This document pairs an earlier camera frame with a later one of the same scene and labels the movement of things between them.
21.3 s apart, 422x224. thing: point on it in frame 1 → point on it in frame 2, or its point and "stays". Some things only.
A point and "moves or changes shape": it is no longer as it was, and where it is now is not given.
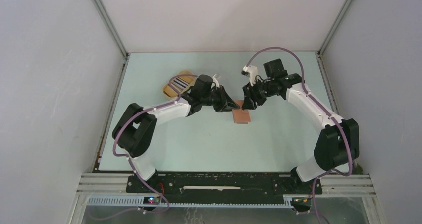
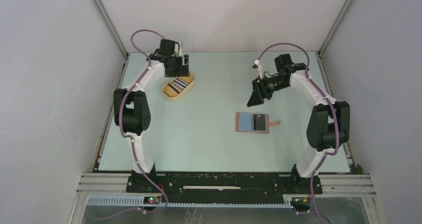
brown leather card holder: (241, 116) moves or changes shape
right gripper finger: (258, 101) stays
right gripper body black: (260, 89) stays
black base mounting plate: (187, 185) stays
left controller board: (151, 200) stays
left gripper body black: (216, 98) → (176, 60)
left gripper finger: (231, 103) → (185, 69)
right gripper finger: (248, 102) → (258, 87)
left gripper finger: (226, 108) → (173, 70)
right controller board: (301, 202) stays
